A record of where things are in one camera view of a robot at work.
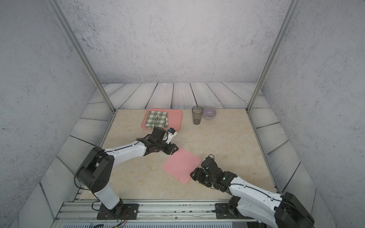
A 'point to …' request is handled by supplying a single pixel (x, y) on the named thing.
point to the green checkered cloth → (162, 120)
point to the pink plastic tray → (175, 118)
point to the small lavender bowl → (209, 112)
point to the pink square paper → (181, 164)
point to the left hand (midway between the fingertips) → (177, 147)
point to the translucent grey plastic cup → (197, 111)
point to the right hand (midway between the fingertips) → (193, 177)
